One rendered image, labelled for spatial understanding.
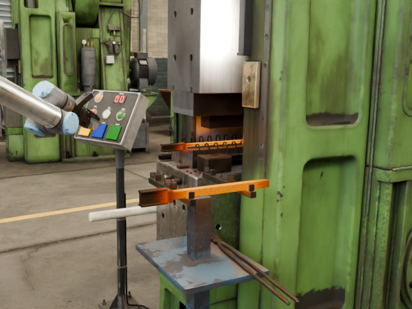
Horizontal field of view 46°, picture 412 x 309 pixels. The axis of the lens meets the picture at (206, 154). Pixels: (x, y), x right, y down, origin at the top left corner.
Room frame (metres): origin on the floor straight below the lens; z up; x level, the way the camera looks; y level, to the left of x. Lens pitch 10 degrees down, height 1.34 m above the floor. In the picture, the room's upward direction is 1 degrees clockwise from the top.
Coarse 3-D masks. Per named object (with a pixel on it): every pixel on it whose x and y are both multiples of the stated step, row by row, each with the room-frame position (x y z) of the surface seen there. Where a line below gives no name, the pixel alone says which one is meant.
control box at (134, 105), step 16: (112, 96) 2.49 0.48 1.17; (128, 96) 2.43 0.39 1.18; (144, 96) 2.43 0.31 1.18; (96, 112) 2.49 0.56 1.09; (112, 112) 2.43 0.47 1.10; (128, 112) 2.37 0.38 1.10; (144, 112) 2.43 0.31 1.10; (128, 128) 2.33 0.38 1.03; (96, 144) 2.46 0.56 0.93; (112, 144) 2.34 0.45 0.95; (128, 144) 2.33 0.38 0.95
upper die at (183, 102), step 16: (176, 96) 2.12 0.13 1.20; (192, 96) 1.99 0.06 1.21; (208, 96) 2.02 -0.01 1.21; (224, 96) 2.06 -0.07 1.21; (240, 96) 2.10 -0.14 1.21; (176, 112) 2.12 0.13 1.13; (192, 112) 1.99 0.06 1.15; (208, 112) 2.02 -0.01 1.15; (224, 112) 2.06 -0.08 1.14; (240, 112) 2.10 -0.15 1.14
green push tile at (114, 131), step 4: (112, 128) 2.36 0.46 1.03; (116, 128) 2.35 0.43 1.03; (120, 128) 2.34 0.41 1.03; (108, 132) 2.36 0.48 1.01; (112, 132) 2.35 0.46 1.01; (116, 132) 2.33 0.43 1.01; (108, 136) 2.35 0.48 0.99; (112, 136) 2.33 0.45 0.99; (116, 136) 2.32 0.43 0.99; (116, 140) 2.32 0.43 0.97
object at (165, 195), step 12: (252, 180) 1.52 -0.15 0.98; (264, 180) 1.53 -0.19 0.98; (144, 192) 1.31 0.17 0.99; (156, 192) 1.33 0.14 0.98; (168, 192) 1.35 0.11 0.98; (180, 192) 1.37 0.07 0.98; (204, 192) 1.41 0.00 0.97; (216, 192) 1.43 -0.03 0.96; (228, 192) 1.45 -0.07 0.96; (144, 204) 1.32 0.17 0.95; (156, 204) 1.33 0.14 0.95
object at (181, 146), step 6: (162, 144) 2.00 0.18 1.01; (168, 144) 2.01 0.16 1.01; (174, 144) 2.01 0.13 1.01; (180, 144) 2.02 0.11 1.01; (186, 144) 2.04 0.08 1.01; (192, 144) 2.05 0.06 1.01; (204, 144) 2.08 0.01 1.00; (210, 144) 2.09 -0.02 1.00; (162, 150) 1.99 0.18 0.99; (168, 150) 1.99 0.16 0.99; (174, 150) 2.01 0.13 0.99; (180, 150) 2.02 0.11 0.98
